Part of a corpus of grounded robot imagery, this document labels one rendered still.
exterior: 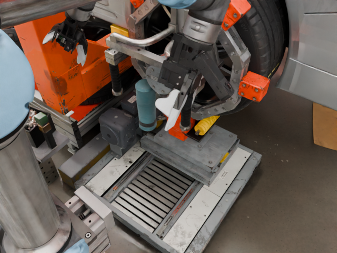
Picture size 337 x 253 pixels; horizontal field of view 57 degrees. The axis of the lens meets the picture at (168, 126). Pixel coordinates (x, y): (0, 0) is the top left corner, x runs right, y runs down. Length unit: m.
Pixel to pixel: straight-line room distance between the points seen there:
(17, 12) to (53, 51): 0.93
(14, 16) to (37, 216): 0.30
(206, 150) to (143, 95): 0.59
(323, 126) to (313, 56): 1.21
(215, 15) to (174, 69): 0.14
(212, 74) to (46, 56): 0.89
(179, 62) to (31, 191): 0.41
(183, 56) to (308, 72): 0.72
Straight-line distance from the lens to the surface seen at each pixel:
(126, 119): 1.70
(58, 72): 1.49
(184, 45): 0.70
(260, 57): 1.21
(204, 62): 0.68
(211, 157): 1.76
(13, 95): 0.35
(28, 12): 0.52
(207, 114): 1.37
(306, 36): 1.27
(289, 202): 1.97
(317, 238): 1.91
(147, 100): 1.38
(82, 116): 1.96
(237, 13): 1.08
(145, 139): 1.94
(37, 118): 1.44
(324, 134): 2.40
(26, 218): 0.53
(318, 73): 1.32
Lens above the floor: 1.59
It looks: 46 degrees down
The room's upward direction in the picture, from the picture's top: straight up
